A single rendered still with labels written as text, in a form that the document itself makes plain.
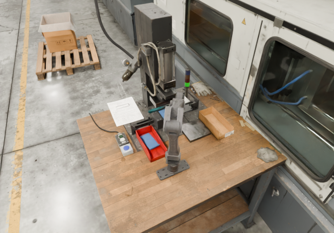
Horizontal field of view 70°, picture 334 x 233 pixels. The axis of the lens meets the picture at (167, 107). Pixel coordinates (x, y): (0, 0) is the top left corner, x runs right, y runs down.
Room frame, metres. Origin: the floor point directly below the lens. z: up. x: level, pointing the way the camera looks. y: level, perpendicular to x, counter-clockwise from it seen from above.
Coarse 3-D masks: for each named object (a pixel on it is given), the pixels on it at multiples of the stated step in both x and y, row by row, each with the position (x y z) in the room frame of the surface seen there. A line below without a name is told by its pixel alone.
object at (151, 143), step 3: (144, 135) 1.15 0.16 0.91; (147, 135) 1.15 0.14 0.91; (150, 135) 1.15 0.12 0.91; (141, 138) 1.12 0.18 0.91; (144, 138) 1.12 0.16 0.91; (150, 138) 1.12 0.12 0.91; (144, 141) 1.09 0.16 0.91; (147, 141) 1.09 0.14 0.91; (150, 141) 1.09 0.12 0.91; (153, 141) 1.09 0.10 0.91; (147, 144) 1.07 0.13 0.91; (150, 144) 1.07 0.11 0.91; (153, 144) 1.07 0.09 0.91; (156, 144) 1.07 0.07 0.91; (159, 144) 1.04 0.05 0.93; (150, 147) 1.04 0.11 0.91; (153, 147) 1.02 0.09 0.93
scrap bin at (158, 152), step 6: (150, 126) 1.19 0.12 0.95; (138, 132) 1.15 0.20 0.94; (144, 132) 1.17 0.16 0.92; (150, 132) 1.18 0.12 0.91; (156, 132) 1.13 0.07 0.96; (138, 138) 1.10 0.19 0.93; (156, 138) 1.12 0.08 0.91; (144, 144) 1.07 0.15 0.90; (162, 144) 1.03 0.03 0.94; (144, 150) 1.01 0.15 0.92; (150, 150) 1.02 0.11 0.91; (156, 150) 1.02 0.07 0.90; (162, 150) 1.02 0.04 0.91; (150, 156) 0.92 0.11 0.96; (156, 156) 0.97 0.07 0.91; (162, 156) 0.96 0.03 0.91
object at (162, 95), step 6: (150, 78) 1.44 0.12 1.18; (162, 90) 1.29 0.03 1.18; (168, 90) 1.28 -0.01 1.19; (174, 90) 1.35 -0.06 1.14; (150, 96) 1.29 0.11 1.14; (156, 96) 1.28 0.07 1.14; (162, 96) 1.26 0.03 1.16; (168, 96) 1.24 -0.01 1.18; (174, 96) 1.26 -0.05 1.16; (156, 102) 1.22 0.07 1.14; (162, 102) 1.23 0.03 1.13; (168, 102) 1.25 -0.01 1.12
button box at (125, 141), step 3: (90, 114) 1.38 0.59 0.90; (93, 120) 1.31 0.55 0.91; (102, 129) 1.21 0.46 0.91; (111, 132) 1.19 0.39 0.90; (117, 132) 1.18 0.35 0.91; (123, 132) 1.16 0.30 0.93; (117, 135) 1.13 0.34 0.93; (123, 135) 1.13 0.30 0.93; (117, 138) 1.11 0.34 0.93; (120, 138) 1.10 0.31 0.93; (126, 138) 1.10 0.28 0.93; (117, 141) 1.08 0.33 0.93; (120, 141) 1.08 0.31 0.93; (123, 141) 1.07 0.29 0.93; (126, 141) 1.08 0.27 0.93; (120, 144) 1.05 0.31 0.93; (123, 144) 1.05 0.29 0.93
